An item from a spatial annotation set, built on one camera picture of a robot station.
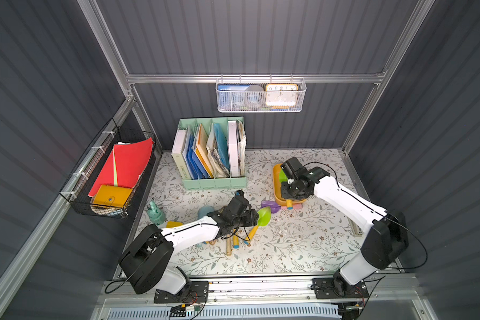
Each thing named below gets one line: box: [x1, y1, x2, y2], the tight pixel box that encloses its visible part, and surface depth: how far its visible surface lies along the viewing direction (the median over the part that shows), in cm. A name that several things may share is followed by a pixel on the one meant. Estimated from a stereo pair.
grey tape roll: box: [244, 84, 266, 110], surface depth 90 cm
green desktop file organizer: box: [170, 116, 248, 190], surface depth 97 cm
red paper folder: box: [88, 137, 154, 198], surface depth 76 cm
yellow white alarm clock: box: [265, 83, 299, 109], surface depth 90 cm
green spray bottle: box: [146, 200, 166, 226], surface depth 89 cm
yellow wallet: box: [91, 184, 133, 208], surface depth 65 cm
